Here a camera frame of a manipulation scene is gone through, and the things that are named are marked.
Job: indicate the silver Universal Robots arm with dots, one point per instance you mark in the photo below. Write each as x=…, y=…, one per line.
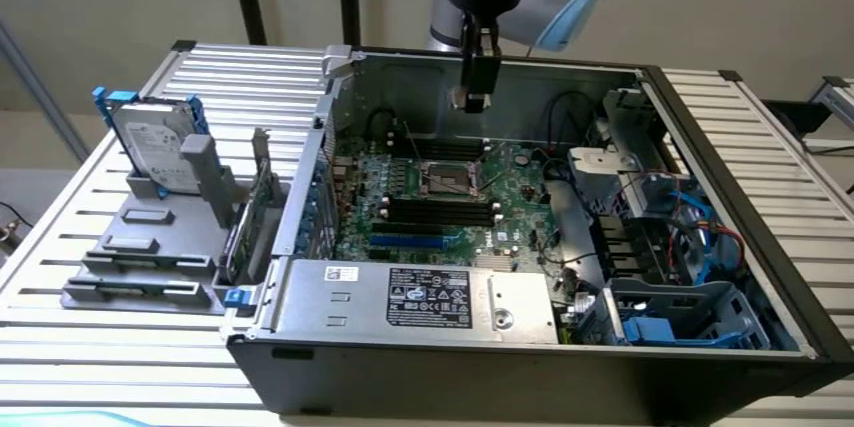
x=534, y=12

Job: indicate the thin metal locking lever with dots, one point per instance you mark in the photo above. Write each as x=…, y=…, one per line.
x=494, y=179
x=413, y=143

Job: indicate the CPU socket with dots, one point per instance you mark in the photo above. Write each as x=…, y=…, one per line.
x=452, y=178

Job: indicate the grey case hinge latch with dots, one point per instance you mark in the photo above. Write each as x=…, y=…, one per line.
x=337, y=59

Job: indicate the silver metal drive cage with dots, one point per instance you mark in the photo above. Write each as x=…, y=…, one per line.
x=624, y=137

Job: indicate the green motherboard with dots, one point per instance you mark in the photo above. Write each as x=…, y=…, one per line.
x=428, y=242

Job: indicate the small silver chipset heatsink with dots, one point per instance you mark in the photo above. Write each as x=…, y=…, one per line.
x=498, y=265

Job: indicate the green graphics card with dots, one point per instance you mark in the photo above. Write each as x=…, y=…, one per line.
x=257, y=207

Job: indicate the hard drive in blue caddy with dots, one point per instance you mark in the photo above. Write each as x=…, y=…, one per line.
x=204, y=127

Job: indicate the black box beside table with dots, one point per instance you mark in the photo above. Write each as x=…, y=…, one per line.
x=797, y=117

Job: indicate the silver power supply unit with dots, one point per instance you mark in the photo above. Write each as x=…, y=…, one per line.
x=374, y=302

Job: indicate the silver hard disk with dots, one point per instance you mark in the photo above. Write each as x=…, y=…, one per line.
x=156, y=147

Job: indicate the blue case latch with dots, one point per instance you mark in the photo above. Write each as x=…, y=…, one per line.
x=240, y=297

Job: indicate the black open PC case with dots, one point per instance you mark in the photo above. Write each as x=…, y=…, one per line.
x=468, y=382

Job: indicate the grey parts rack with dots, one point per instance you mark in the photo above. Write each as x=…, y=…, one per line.
x=144, y=252

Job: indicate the teal sheet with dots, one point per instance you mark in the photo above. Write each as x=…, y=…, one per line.
x=54, y=419

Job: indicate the grey air duct shroud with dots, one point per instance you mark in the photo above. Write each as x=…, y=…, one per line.
x=576, y=232

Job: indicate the grey metal frame post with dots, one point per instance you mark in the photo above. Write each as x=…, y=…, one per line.
x=37, y=92

